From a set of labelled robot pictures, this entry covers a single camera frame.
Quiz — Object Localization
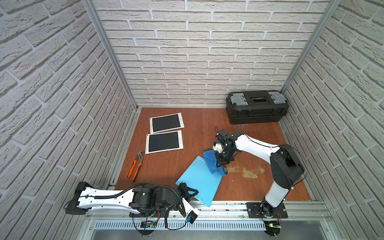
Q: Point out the large white drawing tablet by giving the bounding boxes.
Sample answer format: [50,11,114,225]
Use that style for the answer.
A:
[145,130,184,154]

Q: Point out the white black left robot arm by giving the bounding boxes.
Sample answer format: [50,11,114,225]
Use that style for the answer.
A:
[64,182,200,218]

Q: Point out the right aluminium corner post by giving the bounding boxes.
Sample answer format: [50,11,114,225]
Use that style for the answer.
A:
[280,0,341,94]

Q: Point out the black plastic toolbox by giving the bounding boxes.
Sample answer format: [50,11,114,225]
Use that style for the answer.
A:
[226,91,289,125]

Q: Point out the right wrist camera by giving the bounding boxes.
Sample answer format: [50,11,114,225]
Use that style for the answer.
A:
[213,143,223,153]

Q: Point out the aluminium corner post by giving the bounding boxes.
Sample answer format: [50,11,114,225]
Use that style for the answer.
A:
[83,0,138,111]
[280,0,341,94]

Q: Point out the left aluminium corner post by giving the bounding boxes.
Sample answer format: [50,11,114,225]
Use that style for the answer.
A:
[83,0,138,111]

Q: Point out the blue microfiber cloth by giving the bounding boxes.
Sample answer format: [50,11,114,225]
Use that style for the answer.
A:
[203,150,228,176]

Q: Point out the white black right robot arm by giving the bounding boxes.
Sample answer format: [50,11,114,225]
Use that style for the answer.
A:
[213,130,305,218]

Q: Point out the orange handled pliers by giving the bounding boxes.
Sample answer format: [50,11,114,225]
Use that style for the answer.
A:
[128,150,145,182]

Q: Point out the blue framed drawing tablet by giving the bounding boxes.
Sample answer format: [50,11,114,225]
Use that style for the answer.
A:
[176,156,223,207]

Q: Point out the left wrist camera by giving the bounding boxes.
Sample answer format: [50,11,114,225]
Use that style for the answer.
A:
[182,198,200,224]

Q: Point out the small white drawing tablet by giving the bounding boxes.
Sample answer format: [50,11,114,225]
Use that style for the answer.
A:
[150,113,185,134]

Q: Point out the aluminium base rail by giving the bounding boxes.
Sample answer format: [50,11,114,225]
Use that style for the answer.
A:
[83,201,333,234]

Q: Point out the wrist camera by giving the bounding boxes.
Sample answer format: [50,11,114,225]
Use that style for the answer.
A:
[213,143,223,153]
[182,198,200,224]

